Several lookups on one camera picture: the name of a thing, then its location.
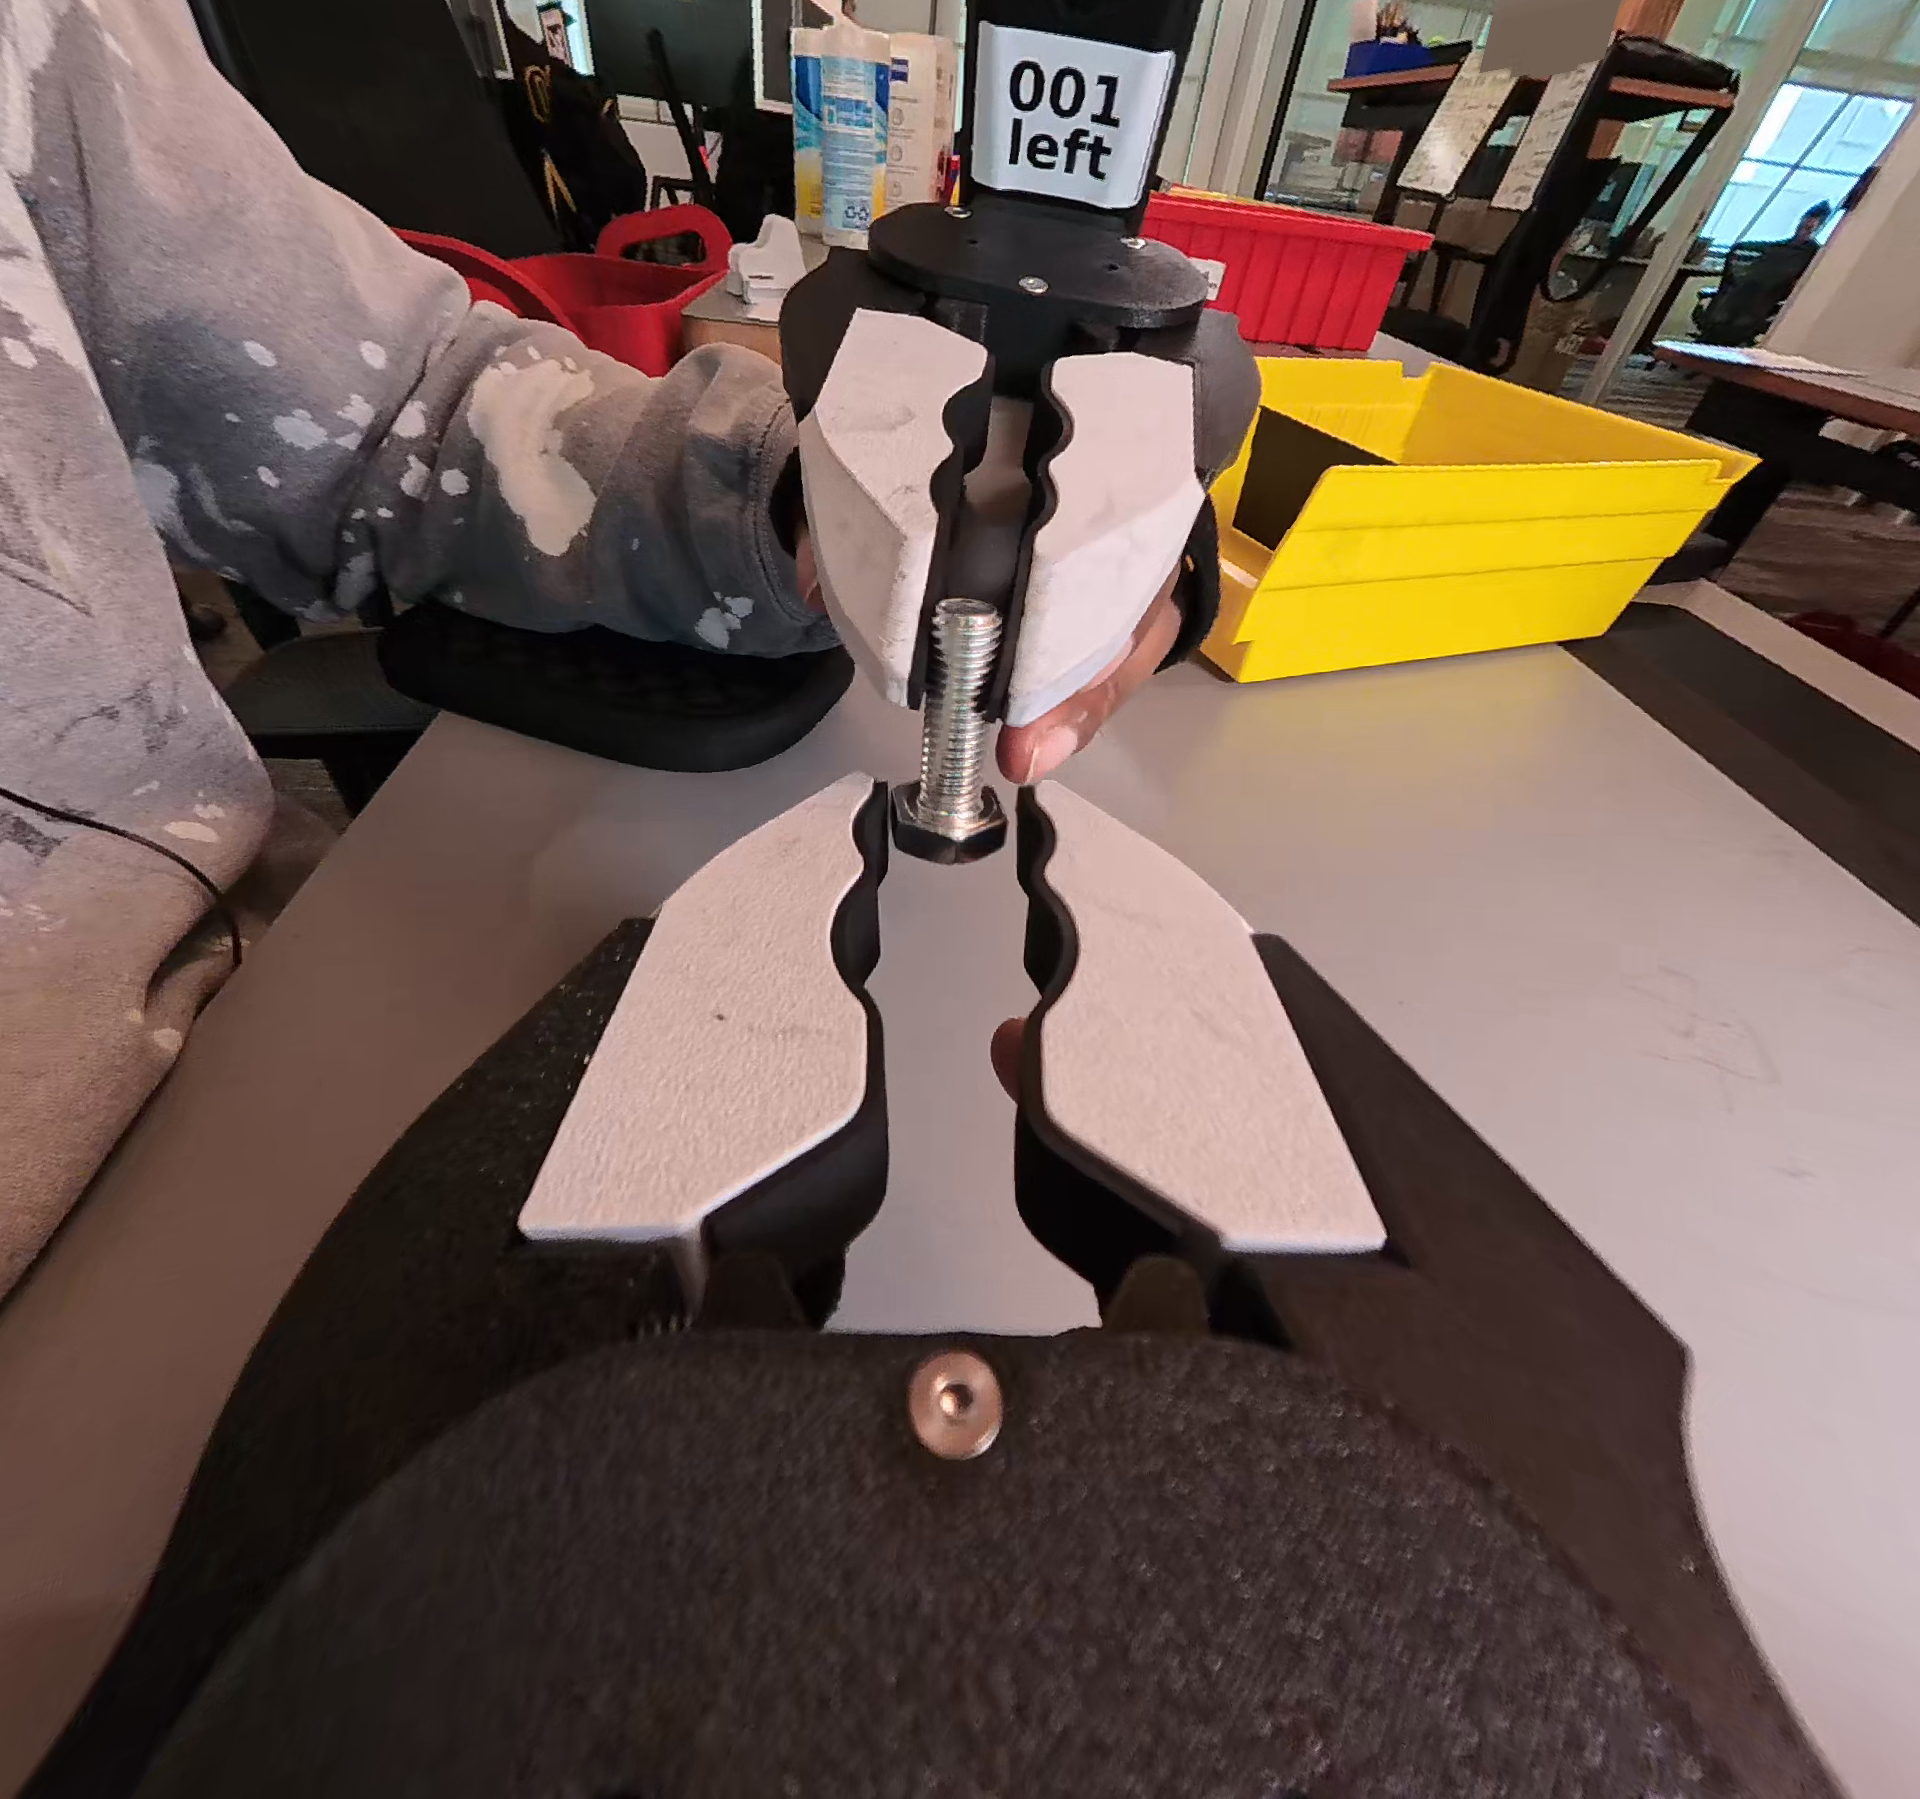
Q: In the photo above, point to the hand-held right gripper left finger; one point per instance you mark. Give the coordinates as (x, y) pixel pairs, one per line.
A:
(704, 1050)

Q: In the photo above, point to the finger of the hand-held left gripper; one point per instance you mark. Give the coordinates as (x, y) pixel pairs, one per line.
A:
(878, 479)
(1118, 509)

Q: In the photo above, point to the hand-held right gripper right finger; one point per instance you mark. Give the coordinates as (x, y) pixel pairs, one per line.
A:
(1184, 1064)

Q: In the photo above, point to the silver hex bolt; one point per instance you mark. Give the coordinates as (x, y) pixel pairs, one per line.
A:
(955, 719)

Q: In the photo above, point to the yellow plastic bin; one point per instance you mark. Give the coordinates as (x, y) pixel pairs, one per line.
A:
(1469, 554)

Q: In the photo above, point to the person's left forearm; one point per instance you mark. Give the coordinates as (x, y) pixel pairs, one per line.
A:
(525, 479)

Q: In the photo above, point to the person's right hand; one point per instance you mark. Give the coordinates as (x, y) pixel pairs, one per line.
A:
(1009, 1064)

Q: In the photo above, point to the black bin divider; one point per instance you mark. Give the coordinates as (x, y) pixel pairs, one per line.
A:
(1297, 479)

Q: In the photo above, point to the white cardboard box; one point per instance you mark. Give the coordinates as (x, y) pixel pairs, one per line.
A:
(922, 105)

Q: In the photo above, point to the wipes canister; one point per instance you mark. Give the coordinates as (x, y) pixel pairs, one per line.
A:
(840, 135)

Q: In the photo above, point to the white plastic holder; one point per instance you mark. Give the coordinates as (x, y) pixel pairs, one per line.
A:
(769, 262)

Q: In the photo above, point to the red plastic bin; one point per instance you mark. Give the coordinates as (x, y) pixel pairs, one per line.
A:
(1290, 277)

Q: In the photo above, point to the red tote bag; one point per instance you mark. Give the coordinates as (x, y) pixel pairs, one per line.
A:
(629, 300)

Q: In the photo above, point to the white framed tablet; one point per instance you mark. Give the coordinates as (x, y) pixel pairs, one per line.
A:
(779, 30)
(473, 14)

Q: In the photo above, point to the black mesh armrest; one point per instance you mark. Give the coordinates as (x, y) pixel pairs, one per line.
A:
(600, 705)

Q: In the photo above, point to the small blue bin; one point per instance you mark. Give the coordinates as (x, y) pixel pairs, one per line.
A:
(1395, 60)

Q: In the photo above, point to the hanging paper sheets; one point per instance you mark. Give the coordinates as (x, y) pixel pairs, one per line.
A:
(1462, 128)

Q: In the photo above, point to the black gold jacket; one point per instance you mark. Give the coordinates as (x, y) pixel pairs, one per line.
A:
(577, 135)

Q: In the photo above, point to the black standing desk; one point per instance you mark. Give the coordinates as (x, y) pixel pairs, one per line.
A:
(1650, 74)

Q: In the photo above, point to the grey splattered sweatshirt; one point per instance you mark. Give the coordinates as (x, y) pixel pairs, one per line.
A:
(90, 780)

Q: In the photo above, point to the wooden table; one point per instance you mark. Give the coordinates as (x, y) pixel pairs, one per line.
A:
(1800, 382)

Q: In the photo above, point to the red floor bin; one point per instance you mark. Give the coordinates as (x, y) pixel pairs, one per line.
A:
(1868, 651)

